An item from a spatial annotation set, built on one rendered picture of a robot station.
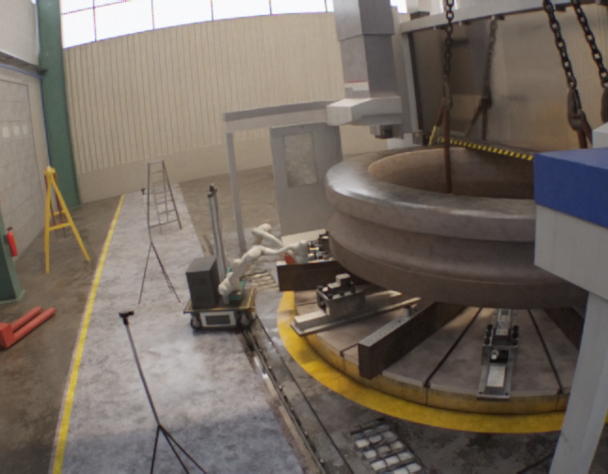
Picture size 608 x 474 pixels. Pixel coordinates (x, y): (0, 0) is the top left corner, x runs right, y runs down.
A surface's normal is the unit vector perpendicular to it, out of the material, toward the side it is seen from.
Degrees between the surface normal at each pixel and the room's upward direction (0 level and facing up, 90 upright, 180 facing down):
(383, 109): 90
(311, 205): 90
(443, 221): 90
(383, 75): 90
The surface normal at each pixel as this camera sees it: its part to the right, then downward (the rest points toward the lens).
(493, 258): -0.44, 0.33
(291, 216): 0.31, 0.27
